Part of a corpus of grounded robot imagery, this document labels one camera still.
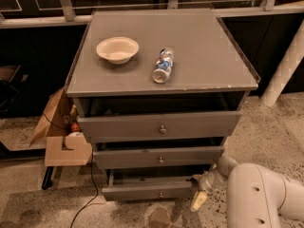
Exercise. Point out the white diagonal support pole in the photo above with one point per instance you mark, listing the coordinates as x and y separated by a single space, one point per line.
286 68

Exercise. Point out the grey drawer cabinet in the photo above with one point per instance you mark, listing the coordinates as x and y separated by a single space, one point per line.
210 73

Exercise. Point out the grey bottom drawer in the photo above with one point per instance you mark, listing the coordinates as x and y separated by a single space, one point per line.
150 184

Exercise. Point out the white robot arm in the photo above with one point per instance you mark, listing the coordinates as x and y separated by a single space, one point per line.
256 197

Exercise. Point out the open cardboard box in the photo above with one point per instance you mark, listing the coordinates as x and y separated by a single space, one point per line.
63 148

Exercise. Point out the clear plastic water bottle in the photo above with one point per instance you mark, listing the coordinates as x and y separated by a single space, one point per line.
164 65

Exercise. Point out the black cylindrical leg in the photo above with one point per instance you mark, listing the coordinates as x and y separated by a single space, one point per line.
47 182

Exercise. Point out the metal window railing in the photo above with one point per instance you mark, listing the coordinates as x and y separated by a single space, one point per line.
18 14

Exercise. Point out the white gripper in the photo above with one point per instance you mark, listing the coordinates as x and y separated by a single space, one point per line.
206 181

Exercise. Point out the grey middle drawer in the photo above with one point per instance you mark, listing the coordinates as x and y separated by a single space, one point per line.
120 159

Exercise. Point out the white paper bowl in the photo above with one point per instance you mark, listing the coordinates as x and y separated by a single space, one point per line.
117 50

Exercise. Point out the grey drawer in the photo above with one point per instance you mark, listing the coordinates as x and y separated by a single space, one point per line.
120 159
154 127
150 184

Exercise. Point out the grey top drawer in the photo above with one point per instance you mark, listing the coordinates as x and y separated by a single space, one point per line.
154 127

